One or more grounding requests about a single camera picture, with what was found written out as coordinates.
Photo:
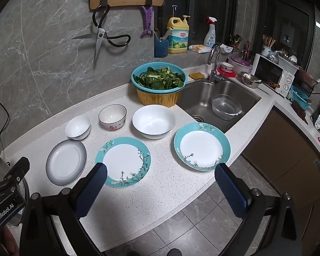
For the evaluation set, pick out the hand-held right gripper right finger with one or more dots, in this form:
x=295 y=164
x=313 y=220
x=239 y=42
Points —
x=230 y=189

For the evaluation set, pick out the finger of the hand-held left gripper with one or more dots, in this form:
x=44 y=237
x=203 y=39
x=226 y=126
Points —
x=17 y=169

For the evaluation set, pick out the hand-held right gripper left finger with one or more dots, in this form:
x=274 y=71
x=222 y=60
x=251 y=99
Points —
x=92 y=192

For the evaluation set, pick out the grey plate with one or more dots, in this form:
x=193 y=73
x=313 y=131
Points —
x=65 y=162

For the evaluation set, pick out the teal floral plate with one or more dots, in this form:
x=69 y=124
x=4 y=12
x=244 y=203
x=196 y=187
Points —
x=122 y=160
x=200 y=149

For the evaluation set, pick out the small white bowl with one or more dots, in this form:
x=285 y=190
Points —
x=77 y=128

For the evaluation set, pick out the dark rim patterned bowl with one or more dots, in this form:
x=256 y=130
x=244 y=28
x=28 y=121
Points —
x=112 y=116

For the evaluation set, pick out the large white plate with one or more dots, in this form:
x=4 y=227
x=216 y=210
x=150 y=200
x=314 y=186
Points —
x=153 y=121

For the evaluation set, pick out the person's left hand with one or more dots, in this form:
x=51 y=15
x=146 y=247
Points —
x=10 y=241

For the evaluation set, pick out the stainless steel pot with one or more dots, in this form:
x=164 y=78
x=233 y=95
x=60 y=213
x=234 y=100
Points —
x=19 y=220

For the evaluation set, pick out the wooden kitchen cabinet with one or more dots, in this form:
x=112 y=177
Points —
x=277 y=149

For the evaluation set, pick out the clear glass cup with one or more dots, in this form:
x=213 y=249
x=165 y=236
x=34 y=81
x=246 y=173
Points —
x=225 y=108

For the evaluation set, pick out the stainless steel sink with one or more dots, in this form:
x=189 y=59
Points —
x=200 y=98

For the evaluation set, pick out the brown cloth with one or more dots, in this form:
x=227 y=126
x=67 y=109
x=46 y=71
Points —
x=300 y=109

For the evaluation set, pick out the stainless steel bowl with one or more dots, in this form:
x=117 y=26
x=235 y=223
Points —
x=250 y=81

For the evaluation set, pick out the yellow plastic basket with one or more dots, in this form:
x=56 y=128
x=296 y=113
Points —
x=157 y=99

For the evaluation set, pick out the red plate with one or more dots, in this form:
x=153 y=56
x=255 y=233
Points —
x=224 y=73

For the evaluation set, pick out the teal plastic colander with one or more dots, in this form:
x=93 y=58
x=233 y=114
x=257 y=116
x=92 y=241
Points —
x=138 y=85

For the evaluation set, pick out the teal plastic basin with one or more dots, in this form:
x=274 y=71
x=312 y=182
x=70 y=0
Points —
x=298 y=94

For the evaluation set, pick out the small red patterned bowl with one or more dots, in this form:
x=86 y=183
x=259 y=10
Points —
x=227 y=66

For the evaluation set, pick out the white microwave oven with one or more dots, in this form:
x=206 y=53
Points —
x=269 y=72

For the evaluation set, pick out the chrome faucet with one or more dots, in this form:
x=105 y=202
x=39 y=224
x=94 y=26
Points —
x=214 y=64

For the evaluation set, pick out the purple white tub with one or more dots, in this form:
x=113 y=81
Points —
x=240 y=61

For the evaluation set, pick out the green leafy vegetables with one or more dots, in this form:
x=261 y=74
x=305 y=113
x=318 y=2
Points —
x=160 y=80

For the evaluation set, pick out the dark utensil holder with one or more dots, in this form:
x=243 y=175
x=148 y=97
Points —
x=246 y=52

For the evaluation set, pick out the white sponge pack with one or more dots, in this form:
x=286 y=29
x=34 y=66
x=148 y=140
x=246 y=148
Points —
x=198 y=48

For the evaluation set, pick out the chopstick cup with chopsticks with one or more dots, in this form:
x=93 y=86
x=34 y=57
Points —
x=267 y=48

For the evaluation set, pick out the white spray bottle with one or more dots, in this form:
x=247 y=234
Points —
x=210 y=38

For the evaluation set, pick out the blue cup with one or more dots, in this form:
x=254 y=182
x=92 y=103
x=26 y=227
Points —
x=161 y=48

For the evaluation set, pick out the green carton box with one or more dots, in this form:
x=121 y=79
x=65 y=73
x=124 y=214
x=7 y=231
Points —
x=178 y=40

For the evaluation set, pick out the purple peeler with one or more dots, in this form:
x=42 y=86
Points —
x=148 y=16

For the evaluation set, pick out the dark window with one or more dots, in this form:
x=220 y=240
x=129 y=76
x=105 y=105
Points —
x=200 y=5

